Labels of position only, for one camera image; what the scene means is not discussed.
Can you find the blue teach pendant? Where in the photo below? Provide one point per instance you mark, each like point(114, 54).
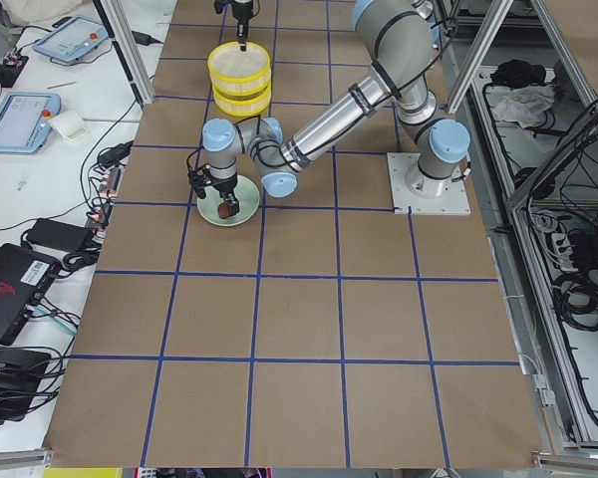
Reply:
point(25, 121)
point(72, 40)

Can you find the yellow top steamer layer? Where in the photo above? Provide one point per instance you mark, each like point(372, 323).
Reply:
point(239, 72)

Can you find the black power adapter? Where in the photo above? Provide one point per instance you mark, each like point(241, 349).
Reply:
point(144, 39)

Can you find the light green plate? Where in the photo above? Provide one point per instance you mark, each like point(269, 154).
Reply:
point(246, 192)

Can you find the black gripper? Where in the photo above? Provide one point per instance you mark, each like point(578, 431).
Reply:
point(240, 11)
point(225, 185)

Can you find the white paper cup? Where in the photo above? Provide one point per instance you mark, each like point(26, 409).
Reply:
point(69, 126)

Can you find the black laptop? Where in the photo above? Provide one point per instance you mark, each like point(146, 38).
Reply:
point(25, 277)

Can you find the large black power brick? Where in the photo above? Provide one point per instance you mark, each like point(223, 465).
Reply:
point(57, 235)

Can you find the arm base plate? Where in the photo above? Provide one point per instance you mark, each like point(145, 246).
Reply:
point(414, 193)

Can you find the brown bun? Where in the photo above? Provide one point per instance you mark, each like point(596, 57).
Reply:
point(226, 210)

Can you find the white crumpled cloth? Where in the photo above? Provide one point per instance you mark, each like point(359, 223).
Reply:
point(526, 106)

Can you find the yellow bottom steamer layer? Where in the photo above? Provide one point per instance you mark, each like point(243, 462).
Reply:
point(244, 106)

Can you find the aluminium frame post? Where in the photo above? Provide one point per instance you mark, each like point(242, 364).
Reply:
point(114, 19)

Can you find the yellow steamer layer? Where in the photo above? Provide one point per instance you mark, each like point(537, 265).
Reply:
point(239, 72)
point(244, 106)

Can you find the near blue teach pendant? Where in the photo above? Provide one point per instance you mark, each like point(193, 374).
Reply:
point(25, 121)

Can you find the far blue teach pendant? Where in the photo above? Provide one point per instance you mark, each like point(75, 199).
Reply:
point(72, 40)

